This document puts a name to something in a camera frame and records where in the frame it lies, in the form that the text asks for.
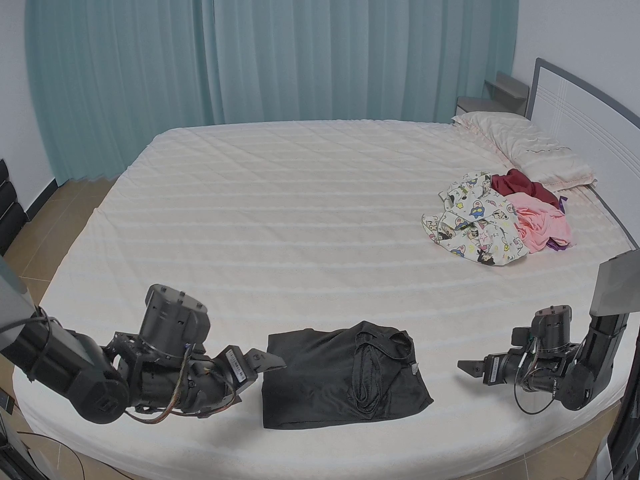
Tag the cream pillow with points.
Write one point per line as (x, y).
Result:
(530, 145)

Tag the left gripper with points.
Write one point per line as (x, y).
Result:
(220, 385)

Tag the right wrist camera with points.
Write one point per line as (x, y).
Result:
(521, 337)

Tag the black T-shirt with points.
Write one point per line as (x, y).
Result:
(320, 383)

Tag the white printed garment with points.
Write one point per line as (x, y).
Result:
(475, 223)

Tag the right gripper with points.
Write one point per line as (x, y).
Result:
(502, 369)

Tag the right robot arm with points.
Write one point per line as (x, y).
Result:
(600, 338)

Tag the grey bedside table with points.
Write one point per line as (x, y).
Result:
(490, 103)

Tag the blue-green curtain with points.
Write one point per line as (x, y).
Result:
(120, 68)
(360, 43)

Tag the pink garment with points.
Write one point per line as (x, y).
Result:
(542, 223)

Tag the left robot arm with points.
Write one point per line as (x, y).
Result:
(75, 368)

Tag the purple garment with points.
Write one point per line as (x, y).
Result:
(562, 203)

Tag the bed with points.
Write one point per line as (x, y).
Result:
(275, 208)

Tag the dark red garment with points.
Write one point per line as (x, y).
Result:
(520, 185)

